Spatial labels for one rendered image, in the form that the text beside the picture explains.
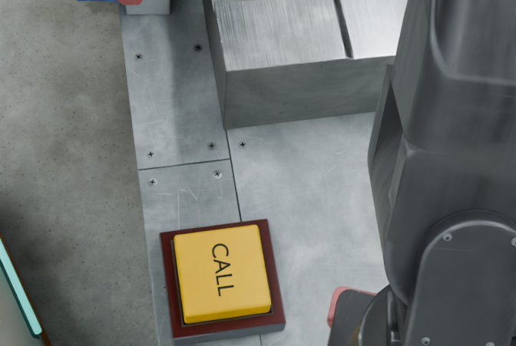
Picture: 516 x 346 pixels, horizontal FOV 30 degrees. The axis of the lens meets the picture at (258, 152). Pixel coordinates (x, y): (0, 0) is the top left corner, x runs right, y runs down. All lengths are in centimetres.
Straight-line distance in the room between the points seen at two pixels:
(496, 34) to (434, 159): 4
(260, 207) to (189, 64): 14
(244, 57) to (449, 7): 40
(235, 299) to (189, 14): 26
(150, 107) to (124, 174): 86
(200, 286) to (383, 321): 31
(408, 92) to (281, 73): 38
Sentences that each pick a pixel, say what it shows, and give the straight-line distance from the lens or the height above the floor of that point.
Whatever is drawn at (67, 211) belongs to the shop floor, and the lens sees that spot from 160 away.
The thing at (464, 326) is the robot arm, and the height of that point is 116.
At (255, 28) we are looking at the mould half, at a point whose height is 89.
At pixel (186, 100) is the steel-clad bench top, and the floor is 80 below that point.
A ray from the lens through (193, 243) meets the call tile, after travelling 67.
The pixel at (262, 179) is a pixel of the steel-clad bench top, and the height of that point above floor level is 80.
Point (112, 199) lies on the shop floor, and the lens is 161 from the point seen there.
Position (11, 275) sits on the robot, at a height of 26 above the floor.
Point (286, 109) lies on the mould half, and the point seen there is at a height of 82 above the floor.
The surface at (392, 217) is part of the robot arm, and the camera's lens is 31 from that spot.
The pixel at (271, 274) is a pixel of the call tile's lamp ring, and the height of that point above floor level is 82.
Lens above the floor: 147
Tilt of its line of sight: 64 degrees down
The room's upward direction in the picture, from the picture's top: 7 degrees clockwise
